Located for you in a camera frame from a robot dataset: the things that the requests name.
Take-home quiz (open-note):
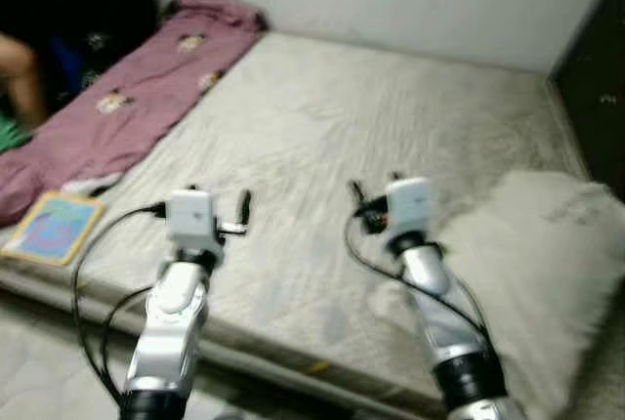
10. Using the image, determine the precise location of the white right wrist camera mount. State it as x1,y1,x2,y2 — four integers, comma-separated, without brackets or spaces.
384,176,436,250

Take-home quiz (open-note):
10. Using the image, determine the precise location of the colourful picture book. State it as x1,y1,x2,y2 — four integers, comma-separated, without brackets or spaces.
0,190,106,267

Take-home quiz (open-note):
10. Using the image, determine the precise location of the white pillow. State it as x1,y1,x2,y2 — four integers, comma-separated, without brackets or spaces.
371,170,625,420

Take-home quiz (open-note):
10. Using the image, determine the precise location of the purple cartoon print blanket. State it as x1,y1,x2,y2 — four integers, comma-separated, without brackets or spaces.
0,0,267,228

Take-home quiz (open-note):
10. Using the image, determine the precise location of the green plastic stool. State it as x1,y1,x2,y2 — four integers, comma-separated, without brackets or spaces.
0,117,30,152

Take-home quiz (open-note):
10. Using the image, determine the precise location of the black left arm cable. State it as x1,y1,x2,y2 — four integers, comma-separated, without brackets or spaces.
101,286,155,392
71,202,169,406

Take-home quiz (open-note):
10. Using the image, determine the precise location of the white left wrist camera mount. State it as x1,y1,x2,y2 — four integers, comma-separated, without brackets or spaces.
164,189,226,265

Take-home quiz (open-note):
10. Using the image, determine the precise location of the white quilted mattress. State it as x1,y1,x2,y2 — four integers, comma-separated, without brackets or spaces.
0,31,625,416

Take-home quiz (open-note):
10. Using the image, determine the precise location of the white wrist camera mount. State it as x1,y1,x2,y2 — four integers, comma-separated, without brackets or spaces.
384,176,436,250
164,189,226,265

